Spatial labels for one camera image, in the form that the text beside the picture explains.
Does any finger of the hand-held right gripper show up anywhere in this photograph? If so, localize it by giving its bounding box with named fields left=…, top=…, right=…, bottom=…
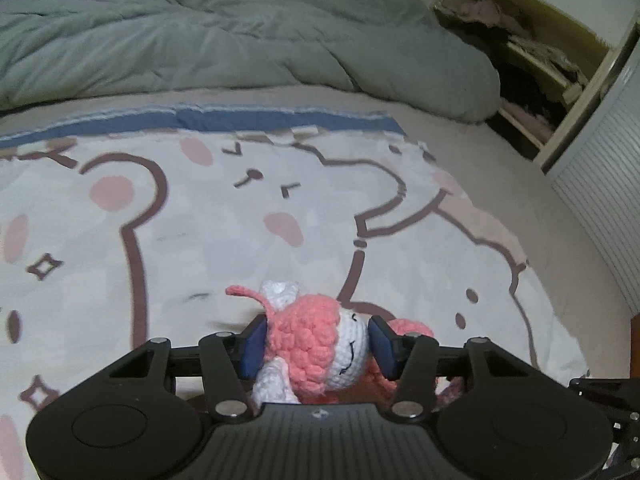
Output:
left=568, top=374, right=640, bottom=422
left=602, top=422, right=640, bottom=480

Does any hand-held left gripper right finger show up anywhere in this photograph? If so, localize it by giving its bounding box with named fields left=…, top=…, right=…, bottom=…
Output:
left=367, top=314, right=541, bottom=421

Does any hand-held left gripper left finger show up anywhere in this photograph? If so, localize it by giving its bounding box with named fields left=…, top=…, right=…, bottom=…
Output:
left=107, top=314, right=269, bottom=420

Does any pink white crochet doll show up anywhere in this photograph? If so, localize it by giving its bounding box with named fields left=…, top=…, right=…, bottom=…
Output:
left=225, top=280, right=463, bottom=407

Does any bear printed blanket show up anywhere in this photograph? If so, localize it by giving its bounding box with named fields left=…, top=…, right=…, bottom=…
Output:
left=0, top=102, right=586, bottom=413

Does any white ribbed sliding door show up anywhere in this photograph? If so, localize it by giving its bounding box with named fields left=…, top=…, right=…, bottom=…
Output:
left=547, top=45, right=640, bottom=313

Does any beige bed sheet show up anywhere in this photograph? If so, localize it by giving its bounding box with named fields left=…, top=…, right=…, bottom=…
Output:
left=390, top=95, right=640, bottom=386

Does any cream wardrobe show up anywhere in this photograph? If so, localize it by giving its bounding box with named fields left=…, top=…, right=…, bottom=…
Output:
left=430, top=0, right=640, bottom=175

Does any pile of folded clothes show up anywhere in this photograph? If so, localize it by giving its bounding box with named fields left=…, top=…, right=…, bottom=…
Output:
left=434, top=0, right=591, bottom=147

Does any grey green duvet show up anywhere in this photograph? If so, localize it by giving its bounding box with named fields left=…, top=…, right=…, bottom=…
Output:
left=0, top=0, right=502, bottom=126

